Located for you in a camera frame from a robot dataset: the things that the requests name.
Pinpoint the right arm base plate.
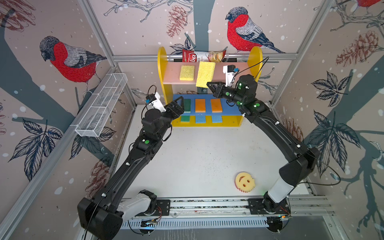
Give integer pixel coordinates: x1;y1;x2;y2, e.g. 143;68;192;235
247;198;291;215

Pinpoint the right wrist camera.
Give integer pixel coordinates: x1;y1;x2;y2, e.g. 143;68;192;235
223;65;239;87

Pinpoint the blue sponge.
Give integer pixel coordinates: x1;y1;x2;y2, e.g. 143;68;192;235
195;116;206;124
212;115;223;124

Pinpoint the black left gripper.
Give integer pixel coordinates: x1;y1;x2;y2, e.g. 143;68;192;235
155;95;183;141

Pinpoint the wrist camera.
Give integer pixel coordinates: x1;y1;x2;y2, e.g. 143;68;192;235
146;92;166;113
223;65;239;87

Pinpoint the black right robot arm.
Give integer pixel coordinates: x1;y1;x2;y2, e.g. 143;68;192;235
207;75;320;214

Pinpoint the pale yellow sponge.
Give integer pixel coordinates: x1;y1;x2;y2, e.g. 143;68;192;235
195;99;206;113

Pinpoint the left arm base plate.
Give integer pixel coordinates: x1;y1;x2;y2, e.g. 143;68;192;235
135;199;171;217

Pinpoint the light green sponge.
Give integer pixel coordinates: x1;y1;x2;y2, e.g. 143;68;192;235
180;116;191;123

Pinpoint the dark green sponge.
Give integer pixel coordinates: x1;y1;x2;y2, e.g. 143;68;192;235
183;99;192;113

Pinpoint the yellow shelf with coloured boards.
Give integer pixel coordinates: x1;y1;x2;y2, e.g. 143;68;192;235
158;47;264;127

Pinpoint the red cassava chips bag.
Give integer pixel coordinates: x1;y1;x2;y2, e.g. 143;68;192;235
182;50;226;63

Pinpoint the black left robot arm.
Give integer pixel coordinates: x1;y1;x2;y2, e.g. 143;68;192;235
77;97;185;240

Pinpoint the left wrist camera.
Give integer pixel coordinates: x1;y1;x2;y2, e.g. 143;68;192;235
146;92;166;113

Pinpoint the orange sponge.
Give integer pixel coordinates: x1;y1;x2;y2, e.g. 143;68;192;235
211;99;223;113

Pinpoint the black plastic basket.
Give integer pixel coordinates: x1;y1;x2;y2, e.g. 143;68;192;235
173;58;238;62

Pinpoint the white wire mesh basket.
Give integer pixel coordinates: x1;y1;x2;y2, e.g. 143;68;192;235
75;73;128;138

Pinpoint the yellow smiley face sponge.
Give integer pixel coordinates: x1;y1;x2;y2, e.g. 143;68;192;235
235;172;256;193

